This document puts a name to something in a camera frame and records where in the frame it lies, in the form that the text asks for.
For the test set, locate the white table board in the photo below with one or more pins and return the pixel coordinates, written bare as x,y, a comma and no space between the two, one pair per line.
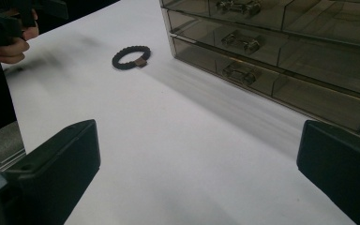
175,140

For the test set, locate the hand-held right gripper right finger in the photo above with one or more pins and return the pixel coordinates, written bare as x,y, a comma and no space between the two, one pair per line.
343,168

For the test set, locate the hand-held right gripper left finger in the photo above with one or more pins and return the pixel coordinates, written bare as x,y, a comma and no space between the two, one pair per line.
56,175

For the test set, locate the smoky clear plastic drawer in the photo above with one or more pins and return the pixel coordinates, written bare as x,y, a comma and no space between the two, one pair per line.
318,106
325,65
325,18

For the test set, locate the aluminium floor rail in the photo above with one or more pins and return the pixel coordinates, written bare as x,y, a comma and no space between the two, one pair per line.
9,159

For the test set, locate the smoky clear drawer cabinet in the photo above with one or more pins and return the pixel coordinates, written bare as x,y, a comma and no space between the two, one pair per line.
172,47

